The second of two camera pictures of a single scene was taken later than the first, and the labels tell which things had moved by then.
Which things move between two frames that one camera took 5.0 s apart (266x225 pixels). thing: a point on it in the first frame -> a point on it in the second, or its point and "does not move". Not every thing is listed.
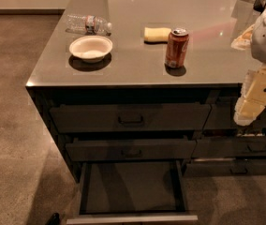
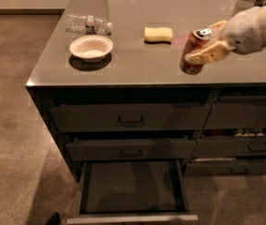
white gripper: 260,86 -> 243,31
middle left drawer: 132,148 does not move
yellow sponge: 156,35 does not move
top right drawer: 221,114 does not move
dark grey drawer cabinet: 154,75 does not move
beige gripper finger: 252,101 -> 217,28
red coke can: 176,48 -> 194,43
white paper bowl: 91,49 does not move
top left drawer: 131,117 does not move
